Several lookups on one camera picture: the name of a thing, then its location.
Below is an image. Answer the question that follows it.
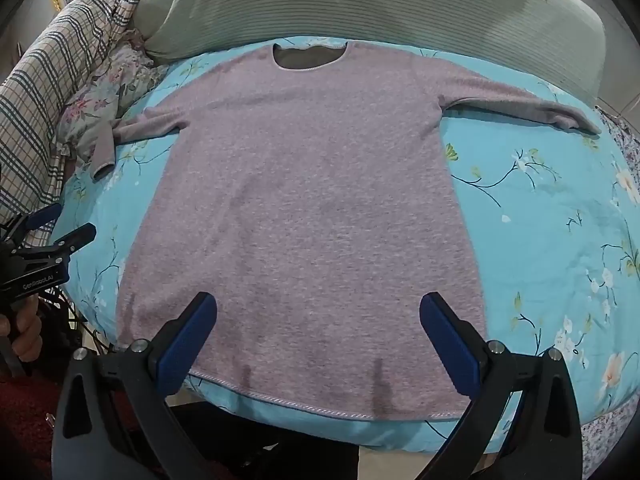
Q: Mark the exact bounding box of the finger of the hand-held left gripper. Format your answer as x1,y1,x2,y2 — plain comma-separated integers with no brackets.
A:
14,223,97,262
0,203,64,243

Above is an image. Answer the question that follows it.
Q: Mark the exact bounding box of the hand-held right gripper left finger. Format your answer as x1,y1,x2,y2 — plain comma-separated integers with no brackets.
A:
52,291,218,480

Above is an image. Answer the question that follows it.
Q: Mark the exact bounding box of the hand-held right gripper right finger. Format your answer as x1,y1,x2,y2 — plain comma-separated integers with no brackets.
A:
419,291,584,480

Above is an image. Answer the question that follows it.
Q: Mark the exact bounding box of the pink long-sleeve top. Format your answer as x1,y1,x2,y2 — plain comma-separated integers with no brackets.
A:
92,40,602,421

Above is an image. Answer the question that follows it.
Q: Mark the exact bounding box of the person's left hand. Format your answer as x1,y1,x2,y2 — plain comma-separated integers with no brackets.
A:
0,292,44,362

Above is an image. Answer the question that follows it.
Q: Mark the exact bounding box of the blue floral bedsheet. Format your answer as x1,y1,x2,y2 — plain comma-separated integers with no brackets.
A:
50,35,640,456

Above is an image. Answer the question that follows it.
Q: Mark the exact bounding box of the plaid blanket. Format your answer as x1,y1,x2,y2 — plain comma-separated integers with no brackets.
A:
0,0,167,248

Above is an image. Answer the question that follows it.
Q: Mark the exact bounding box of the pink floral cloth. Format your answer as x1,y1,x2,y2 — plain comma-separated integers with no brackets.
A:
55,30,167,162

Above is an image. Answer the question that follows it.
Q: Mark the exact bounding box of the green striped pillow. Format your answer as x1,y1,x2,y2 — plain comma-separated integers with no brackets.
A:
134,0,609,107

